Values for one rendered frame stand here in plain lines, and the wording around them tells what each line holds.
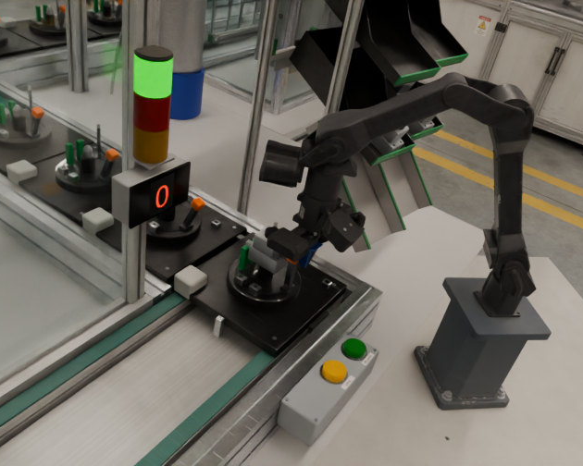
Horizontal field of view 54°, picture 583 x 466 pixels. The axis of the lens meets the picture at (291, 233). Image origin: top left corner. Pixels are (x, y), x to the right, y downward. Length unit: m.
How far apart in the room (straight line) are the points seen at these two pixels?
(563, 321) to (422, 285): 0.34
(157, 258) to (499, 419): 0.71
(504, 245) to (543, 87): 4.04
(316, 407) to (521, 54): 4.29
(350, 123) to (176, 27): 1.05
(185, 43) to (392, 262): 0.90
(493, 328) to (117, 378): 0.63
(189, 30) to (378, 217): 0.86
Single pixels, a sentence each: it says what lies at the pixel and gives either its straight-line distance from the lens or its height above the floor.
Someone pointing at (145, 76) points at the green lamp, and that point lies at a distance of 0.80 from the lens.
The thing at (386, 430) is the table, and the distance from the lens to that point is 1.08.
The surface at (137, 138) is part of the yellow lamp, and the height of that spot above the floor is 1.30.
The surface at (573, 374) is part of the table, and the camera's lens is 1.37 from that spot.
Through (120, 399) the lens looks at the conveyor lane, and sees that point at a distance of 0.98.
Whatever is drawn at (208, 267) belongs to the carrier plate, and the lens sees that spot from 1.13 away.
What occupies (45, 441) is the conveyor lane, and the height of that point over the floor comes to 0.92.
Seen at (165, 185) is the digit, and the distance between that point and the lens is 0.88.
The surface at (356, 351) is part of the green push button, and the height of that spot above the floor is 0.97.
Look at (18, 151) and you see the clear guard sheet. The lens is 0.77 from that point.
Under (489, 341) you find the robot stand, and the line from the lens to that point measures 1.06.
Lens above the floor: 1.69
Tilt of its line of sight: 35 degrees down
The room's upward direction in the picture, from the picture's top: 12 degrees clockwise
